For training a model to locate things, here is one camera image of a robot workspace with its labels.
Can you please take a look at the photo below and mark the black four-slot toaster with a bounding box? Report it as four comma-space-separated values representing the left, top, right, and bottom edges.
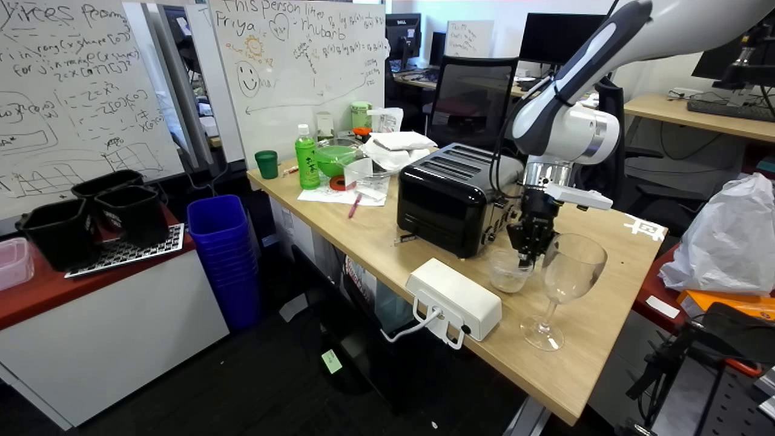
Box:
394, 140, 528, 263

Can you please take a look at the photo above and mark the white cabinet red top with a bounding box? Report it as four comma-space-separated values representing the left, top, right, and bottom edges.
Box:
0, 207, 233, 432

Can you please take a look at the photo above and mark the wooden office desk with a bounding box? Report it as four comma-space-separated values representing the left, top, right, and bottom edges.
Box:
626, 92, 775, 148

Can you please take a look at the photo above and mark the black mesh office chair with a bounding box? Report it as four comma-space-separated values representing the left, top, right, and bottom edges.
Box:
424, 54, 520, 157

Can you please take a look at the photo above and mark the clear wine glass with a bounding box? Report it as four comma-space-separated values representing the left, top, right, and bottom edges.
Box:
519, 231, 610, 354

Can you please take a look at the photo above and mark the white styrofoam tray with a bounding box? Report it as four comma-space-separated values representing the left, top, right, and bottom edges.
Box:
356, 128, 439, 174

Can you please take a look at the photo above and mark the white label tag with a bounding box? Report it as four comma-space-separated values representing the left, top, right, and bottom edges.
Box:
645, 294, 684, 323

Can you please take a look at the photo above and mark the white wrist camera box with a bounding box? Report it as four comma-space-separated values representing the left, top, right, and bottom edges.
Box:
520, 178, 616, 213

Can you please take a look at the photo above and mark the white rectangular box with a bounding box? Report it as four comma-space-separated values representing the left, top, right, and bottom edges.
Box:
404, 257, 507, 351

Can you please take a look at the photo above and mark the white box cable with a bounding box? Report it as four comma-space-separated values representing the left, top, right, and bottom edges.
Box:
378, 300, 447, 348

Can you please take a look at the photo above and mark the dark green cup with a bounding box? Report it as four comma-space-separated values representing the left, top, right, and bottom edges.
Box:
252, 148, 281, 183

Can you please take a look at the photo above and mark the white plastic bag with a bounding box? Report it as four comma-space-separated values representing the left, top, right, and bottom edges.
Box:
657, 169, 775, 299

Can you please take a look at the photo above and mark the white marker sticker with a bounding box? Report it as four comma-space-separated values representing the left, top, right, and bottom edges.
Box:
620, 213, 672, 246

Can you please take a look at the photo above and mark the red side table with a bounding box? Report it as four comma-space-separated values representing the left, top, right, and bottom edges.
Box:
633, 248, 765, 384

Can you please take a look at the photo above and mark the white perforated tray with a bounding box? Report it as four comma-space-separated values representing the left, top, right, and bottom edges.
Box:
63, 220, 190, 282

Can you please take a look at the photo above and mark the black plastic pot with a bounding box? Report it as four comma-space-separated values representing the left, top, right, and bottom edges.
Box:
68, 168, 149, 207
14, 196, 105, 275
94, 183, 172, 251

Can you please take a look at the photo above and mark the pink plastic container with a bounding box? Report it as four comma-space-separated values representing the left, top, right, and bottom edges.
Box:
0, 236, 40, 294

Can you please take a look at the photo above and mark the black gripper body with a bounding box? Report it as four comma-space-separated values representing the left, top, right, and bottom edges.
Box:
507, 185, 565, 246

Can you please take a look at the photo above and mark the whiteboard with dense writing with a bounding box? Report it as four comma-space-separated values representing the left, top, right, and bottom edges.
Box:
0, 0, 186, 223

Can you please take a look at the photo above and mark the green plastic bottle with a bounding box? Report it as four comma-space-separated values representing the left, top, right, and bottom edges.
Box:
293, 122, 324, 194

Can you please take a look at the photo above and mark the white paper sheet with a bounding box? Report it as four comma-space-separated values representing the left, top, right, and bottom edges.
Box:
296, 185, 390, 212

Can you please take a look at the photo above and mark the blue bin stack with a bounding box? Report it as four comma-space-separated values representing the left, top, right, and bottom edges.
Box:
185, 193, 264, 334

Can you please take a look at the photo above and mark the orange flat object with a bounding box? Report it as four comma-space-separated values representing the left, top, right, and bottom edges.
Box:
679, 289, 775, 327

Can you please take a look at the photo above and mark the black computer monitor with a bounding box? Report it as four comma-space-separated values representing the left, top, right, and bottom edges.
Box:
516, 11, 610, 69
382, 12, 424, 64

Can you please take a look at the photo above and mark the whiteboard with smiley face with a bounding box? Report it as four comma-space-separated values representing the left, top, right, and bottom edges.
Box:
207, 0, 393, 169

